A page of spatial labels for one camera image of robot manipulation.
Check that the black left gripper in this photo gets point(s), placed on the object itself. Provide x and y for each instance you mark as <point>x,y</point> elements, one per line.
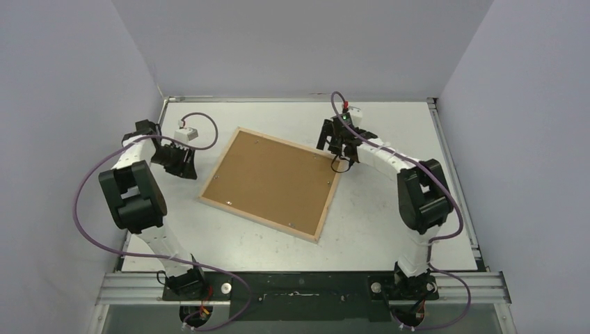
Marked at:
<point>185,167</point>

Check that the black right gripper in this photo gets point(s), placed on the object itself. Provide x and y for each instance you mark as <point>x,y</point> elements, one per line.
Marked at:
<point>335,138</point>

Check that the brown frame backing board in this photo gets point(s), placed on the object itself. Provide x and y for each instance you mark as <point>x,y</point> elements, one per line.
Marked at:
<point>272,182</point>

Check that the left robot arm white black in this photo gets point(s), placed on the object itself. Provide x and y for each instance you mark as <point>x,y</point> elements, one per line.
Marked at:
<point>137,204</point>

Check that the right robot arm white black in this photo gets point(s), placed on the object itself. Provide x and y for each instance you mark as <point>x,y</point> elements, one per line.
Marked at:
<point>422,190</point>

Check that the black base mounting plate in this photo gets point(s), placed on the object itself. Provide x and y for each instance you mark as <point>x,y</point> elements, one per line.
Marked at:
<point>305,296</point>

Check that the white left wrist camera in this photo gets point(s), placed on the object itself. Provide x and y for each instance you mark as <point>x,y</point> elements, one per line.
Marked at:
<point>185,134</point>

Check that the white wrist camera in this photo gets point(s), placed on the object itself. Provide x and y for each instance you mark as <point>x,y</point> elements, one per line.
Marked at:
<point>351,114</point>
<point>185,134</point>

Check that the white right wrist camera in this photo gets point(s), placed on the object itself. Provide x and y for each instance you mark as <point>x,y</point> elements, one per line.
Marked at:
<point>351,114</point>

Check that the aluminium front rail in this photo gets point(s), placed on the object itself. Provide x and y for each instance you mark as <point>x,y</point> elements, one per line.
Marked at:
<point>143,289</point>

